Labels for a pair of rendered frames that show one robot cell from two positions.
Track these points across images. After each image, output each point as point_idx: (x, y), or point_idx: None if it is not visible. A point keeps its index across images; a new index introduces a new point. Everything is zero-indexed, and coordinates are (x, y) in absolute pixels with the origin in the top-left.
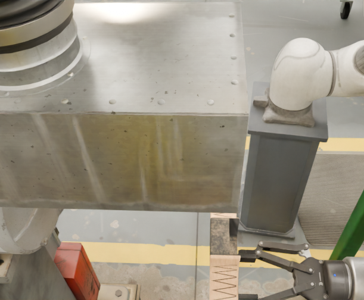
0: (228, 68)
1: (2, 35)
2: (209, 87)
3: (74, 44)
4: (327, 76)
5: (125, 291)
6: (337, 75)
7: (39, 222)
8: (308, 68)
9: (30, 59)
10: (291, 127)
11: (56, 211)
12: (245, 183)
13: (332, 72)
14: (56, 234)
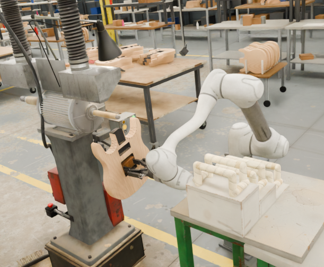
0: (101, 72)
1: (72, 61)
2: (95, 73)
3: (85, 67)
4: (246, 141)
5: (132, 227)
6: (252, 141)
7: (82, 121)
8: (236, 134)
9: (76, 67)
10: None
11: (90, 125)
12: None
13: (250, 139)
14: None
